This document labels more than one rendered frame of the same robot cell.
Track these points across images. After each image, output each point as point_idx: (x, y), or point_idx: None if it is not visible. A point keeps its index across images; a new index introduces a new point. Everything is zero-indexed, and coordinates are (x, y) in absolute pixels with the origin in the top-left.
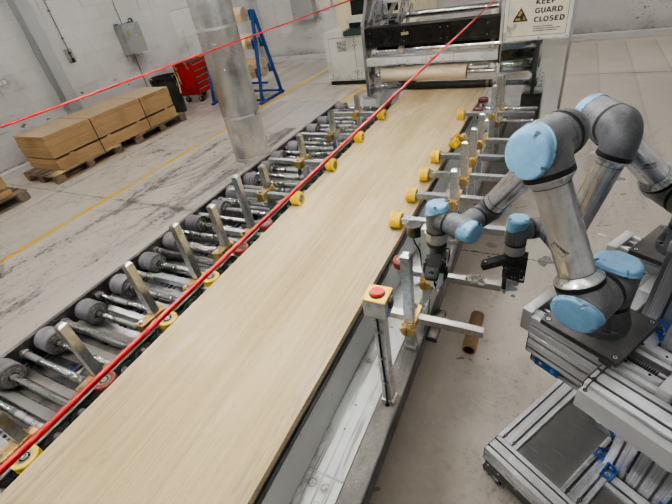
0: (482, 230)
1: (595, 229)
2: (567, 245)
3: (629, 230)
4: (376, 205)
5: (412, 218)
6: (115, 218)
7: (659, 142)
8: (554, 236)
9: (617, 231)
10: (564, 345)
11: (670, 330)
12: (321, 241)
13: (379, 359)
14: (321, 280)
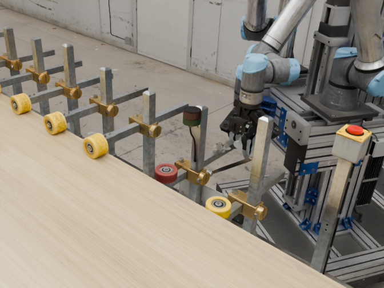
0: (174, 112)
1: (82, 131)
2: (381, 32)
3: (100, 122)
4: (26, 155)
5: (113, 134)
6: None
7: (29, 63)
8: (376, 29)
9: (95, 126)
10: (333, 134)
11: None
12: (52, 223)
13: (335, 220)
14: (152, 243)
